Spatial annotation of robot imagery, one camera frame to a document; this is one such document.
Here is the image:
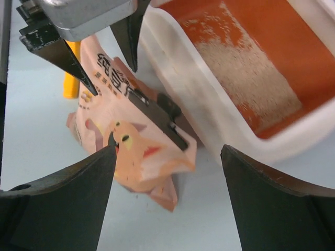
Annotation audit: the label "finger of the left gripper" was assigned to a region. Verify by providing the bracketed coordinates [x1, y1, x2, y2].
[31, 39, 98, 96]
[111, 0, 151, 73]

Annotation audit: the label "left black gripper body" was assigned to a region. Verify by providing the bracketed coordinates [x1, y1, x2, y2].
[17, 1, 136, 50]

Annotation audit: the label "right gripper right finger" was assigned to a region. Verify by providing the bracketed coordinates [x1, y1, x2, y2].
[221, 145, 334, 250]

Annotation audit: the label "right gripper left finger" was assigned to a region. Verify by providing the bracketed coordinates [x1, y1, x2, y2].
[1, 146, 116, 250]

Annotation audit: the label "yellow plastic litter scoop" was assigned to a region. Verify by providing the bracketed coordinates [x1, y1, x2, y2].
[62, 39, 81, 100]

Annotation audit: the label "black bag sealing clip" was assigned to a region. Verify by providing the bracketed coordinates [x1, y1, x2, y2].
[128, 89, 188, 151]

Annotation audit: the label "pink cat litter bag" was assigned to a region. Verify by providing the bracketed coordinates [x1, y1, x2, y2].
[66, 36, 197, 211]

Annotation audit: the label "white orange litter box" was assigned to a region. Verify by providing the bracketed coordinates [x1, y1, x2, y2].
[140, 7, 334, 164]

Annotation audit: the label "tan cat litter granules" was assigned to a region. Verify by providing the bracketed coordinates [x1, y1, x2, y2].
[181, 1, 302, 133]

